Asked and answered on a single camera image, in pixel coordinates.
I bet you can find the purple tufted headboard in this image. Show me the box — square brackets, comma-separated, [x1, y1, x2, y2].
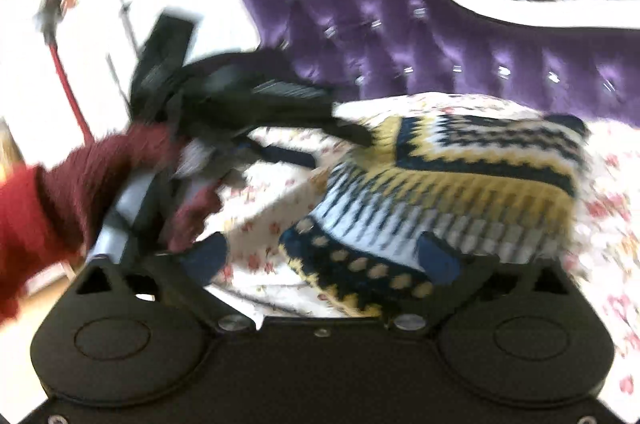
[227, 0, 640, 130]

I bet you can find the person's left forearm red sleeve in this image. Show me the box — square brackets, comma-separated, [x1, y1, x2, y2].
[0, 123, 223, 322]

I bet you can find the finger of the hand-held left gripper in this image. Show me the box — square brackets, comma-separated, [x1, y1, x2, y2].
[327, 104, 375, 146]
[235, 138, 318, 171]

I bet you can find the floral printed blanket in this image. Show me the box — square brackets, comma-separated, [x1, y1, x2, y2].
[200, 92, 640, 410]

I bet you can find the yellow black white patterned sweater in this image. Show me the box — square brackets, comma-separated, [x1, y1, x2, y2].
[277, 114, 591, 320]

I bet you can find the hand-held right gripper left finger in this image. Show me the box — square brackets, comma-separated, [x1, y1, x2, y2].
[64, 233, 261, 336]

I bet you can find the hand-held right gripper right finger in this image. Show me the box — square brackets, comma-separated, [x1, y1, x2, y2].
[385, 231, 577, 336]

